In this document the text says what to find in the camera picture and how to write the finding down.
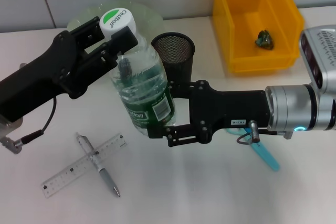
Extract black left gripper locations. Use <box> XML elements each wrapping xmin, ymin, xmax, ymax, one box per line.
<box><xmin>0</xmin><ymin>16</ymin><xmax>106</xmax><ymax>125</ymax></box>

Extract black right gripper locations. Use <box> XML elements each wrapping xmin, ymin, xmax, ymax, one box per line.
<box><xmin>146</xmin><ymin>79</ymin><xmax>271</xmax><ymax>148</ymax></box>

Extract clear green-label water bottle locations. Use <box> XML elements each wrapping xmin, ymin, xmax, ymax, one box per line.
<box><xmin>99</xmin><ymin>7</ymin><xmax>176</xmax><ymax>138</ymax></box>

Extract green plastic wrapper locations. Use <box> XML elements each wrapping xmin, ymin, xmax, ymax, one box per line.
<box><xmin>254</xmin><ymin>29</ymin><xmax>275</xmax><ymax>51</ymax></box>

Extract green glass fruit plate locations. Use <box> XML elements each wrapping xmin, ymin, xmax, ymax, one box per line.
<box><xmin>66</xmin><ymin>0</ymin><xmax>165</xmax><ymax>41</ymax></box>

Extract black mesh pen holder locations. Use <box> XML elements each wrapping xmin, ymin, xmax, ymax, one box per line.
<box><xmin>150</xmin><ymin>33</ymin><xmax>196</xmax><ymax>83</ymax></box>

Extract grey ballpoint pen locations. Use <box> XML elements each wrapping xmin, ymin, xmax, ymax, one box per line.
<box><xmin>75</xmin><ymin>131</ymin><xmax>122</xmax><ymax>198</ymax></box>

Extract blue scissors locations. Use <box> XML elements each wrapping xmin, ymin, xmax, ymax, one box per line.
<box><xmin>225</xmin><ymin>126</ymin><xmax>280</xmax><ymax>172</ymax></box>

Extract clear plastic ruler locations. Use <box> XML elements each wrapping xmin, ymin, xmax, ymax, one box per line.
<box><xmin>41</xmin><ymin>132</ymin><xmax>130</xmax><ymax>199</ymax></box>

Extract yellow plastic bin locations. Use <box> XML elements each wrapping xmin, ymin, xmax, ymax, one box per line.
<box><xmin>212</xmin><ymin>0</ymin><xmax>306</xmax><ymax>75</ymax></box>

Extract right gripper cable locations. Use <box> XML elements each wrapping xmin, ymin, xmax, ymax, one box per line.
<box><xmin>235</xmin><ymin>120</ymin><xmax>279</xmax><ymax>146</ymax></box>

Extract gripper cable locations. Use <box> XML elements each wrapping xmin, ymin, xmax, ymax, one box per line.
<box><xmin>235</xmin><ymin>120</ymin><xmax>279</xmax><ymax>146</ymax></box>
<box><xmin>0</xmin><ymin>96</ymin><xmax>58</xmax><ymax>154</ymax></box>

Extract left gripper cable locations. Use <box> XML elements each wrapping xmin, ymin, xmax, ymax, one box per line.
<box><xmin>0</xmin><ymin>96</ymin><xmax>58</xmax><ymax>154</ymax></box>

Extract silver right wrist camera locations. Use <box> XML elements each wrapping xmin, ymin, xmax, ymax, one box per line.
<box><xmin>300</xmin><ymin>24</ymin><xmax>336</xmax><ymax>94</ymax></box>

